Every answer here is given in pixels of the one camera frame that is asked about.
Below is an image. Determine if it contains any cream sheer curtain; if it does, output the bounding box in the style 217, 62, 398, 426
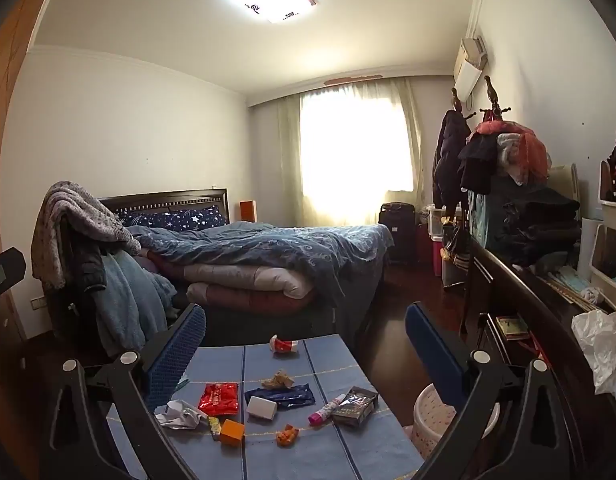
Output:
275, 78, 429, 229

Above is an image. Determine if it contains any pink white tube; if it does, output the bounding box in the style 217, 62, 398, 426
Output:
308, 393, 348, 425

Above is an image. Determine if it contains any brown paper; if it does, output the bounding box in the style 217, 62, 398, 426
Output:
260, 369, 295, 391

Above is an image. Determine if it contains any black suitcase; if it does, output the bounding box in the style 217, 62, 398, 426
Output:
377, 202, 418, 264

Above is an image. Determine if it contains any blue patterned duvet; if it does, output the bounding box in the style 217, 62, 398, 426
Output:
126, 220, 395, 307

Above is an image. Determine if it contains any silver wrapper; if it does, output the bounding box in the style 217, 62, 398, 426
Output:
154, 398, 210, 431

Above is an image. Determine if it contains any red white cup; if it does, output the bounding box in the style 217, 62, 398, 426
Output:
269, 334, 299, 357

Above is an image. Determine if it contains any bed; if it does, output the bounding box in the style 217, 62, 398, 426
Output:
96, 188, 395, 349

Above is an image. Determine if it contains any dark navy garment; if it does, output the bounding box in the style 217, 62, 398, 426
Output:
457, 132, 499, 196

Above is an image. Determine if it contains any grey knitted blanket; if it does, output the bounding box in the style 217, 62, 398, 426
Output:
30, 179, 142, 291

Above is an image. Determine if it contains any dark card box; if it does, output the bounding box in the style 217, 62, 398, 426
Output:
331, 385, 380, 429

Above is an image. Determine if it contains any blue striped tablecloth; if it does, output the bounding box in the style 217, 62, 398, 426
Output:
105, 332, 427, 480

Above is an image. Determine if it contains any light blue fleece blanket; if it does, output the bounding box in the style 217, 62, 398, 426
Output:
94, 249, 179, 357

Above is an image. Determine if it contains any dark wooden headboard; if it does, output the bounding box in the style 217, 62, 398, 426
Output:
96, 188, 231, 226

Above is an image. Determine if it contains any gold brown book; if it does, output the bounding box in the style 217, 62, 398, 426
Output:
494, 315, 531, 341

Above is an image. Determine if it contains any grey pink folded quilt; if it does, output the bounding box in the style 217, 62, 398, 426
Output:
182, 262, 319, 302

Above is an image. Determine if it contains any navy star pillow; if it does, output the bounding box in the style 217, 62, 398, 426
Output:
116, 204, 228, 234

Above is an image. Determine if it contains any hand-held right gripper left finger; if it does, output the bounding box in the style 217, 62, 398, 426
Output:
40, 302, 207, 480

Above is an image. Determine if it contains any stack of dark clothes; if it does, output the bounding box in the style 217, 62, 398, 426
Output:
500, 187, 581, 269

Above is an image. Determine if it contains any white storage rack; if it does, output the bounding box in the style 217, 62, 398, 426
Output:
587, 159, 616, 312

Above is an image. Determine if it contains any dark padded jacket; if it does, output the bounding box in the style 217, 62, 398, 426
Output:
62, 229, 110, 312

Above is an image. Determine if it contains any small white box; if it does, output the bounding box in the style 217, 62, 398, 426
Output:
246, 395, 279, 420

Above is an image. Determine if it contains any red orange garment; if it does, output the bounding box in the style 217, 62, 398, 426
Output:
474, 119, 551, 184

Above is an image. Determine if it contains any beige board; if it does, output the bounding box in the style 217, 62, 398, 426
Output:
550, 162, 581, 206

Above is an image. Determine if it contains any small orange box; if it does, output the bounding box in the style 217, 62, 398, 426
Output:
219, 418, 246, 447

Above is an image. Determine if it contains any wooden coat rack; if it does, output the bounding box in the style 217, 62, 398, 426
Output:
450, 75, 502, 122

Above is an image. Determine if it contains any white plastic bag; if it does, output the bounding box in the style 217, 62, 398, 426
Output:
571, 308, 616, 409

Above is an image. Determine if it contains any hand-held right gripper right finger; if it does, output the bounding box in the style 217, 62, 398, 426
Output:
404, 301, 578, 480

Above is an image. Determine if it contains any black hanging coat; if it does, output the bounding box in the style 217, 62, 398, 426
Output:
431, 108, 473, 209

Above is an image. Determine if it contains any dark wooden dresser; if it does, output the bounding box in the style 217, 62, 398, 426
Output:
460, 237, 616, 480

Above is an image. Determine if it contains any red snack packet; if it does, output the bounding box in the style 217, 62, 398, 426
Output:
198, 382, 239, 417

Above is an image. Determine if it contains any pink storage box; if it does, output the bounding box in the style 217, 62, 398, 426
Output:
415, 223, 444, 277

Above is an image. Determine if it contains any brown wooden wardrobe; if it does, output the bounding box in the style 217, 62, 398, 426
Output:
0, 0, 65, 342

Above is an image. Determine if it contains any dark blue packet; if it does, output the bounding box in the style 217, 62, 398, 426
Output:
244, 383, 317, 410

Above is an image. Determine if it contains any white air conditioner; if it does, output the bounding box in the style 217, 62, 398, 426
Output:
452, 35, 490, 101

